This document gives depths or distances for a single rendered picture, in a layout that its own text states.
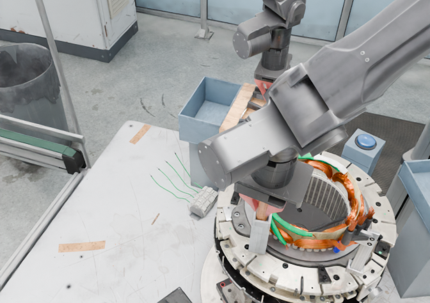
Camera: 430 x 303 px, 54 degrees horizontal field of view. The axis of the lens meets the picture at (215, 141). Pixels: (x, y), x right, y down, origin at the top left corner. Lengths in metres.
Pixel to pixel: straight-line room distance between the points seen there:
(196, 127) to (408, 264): 0.56
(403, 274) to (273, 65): 0.56
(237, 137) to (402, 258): 0.71
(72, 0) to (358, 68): 2.70
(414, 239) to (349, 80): 0.67
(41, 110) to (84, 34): 1.00
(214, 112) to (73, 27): 2.10
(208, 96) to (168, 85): 1.71
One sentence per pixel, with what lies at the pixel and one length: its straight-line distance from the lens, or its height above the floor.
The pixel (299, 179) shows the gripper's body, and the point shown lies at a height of 1.30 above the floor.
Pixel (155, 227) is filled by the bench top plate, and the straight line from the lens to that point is 1.14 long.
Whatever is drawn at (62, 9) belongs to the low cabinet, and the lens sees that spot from 3.08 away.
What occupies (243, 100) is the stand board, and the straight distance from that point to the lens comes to 1.04.
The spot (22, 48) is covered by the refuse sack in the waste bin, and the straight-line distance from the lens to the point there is 2.40.
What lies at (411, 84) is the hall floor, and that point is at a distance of 3.18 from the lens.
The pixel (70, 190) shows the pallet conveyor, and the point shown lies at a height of 0.69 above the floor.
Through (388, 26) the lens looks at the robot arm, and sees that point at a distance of 0.36.
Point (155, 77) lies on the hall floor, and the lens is 2.93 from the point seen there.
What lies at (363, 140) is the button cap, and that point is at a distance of 1.02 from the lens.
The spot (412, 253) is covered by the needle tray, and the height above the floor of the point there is 0.91.
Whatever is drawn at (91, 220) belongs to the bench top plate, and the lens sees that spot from 1.18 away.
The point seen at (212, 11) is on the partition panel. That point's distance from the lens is 3.26.
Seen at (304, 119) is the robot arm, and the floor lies 1.45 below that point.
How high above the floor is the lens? 1.72
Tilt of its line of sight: 45 degrees down
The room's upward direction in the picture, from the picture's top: 1 degrees clockwise
